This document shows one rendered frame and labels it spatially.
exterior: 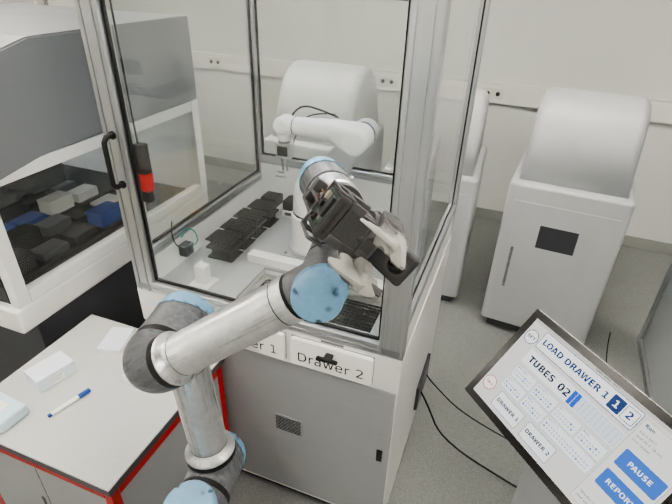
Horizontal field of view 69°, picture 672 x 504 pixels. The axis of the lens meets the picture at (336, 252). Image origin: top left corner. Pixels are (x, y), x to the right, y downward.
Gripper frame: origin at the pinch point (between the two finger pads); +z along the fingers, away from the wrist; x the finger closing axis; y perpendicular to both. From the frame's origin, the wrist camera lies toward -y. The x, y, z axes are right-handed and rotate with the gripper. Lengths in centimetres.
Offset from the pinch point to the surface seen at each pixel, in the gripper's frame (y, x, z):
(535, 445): -84, -22, -34
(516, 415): -82, -21, -42
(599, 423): -85, -7, -28
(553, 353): -81, -2, -47
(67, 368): 8, -113, -106
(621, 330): -269, 18, -180
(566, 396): -83, -8, -37
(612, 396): -85, 0, -30
